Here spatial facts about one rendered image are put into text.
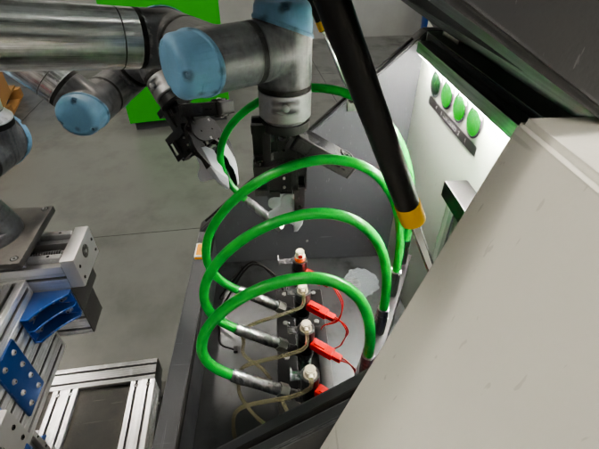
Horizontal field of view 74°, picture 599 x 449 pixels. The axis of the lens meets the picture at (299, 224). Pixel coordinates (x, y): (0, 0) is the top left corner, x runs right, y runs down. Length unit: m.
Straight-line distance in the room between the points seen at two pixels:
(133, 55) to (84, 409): 1.43
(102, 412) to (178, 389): 0.95
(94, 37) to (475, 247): 0.47
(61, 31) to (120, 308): 1.90
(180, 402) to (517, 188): 0.69
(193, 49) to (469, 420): 0.42
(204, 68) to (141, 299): 1.95
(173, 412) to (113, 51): 0.58
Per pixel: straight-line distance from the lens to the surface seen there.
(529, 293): 0.23
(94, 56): 0.57
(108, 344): 2.20
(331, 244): 1.16
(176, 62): 0.48
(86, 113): 0.79
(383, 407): 0.36
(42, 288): 1.17
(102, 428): 1.72
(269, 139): 0.60
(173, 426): 0.79
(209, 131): 0.82
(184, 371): 0.84
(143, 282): 2.42
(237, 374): 0.60
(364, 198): 1.07
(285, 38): 0.53
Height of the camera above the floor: 1.64
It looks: 38 degrees down
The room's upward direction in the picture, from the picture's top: straight up
